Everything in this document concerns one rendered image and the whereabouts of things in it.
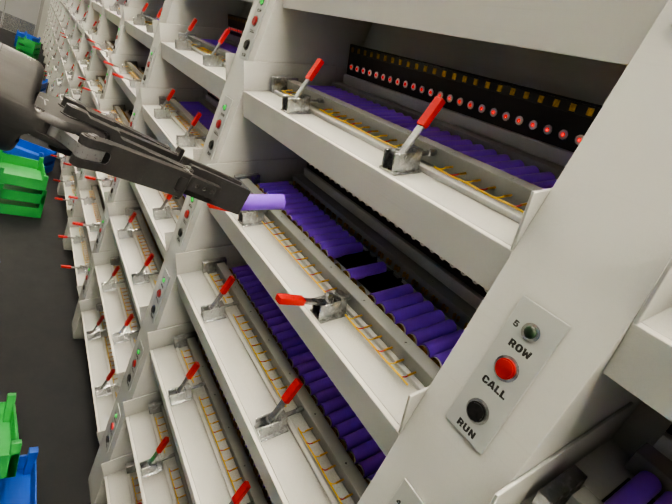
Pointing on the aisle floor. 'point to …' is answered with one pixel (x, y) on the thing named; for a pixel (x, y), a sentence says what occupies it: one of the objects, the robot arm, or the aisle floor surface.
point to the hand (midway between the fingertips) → (211, 185)
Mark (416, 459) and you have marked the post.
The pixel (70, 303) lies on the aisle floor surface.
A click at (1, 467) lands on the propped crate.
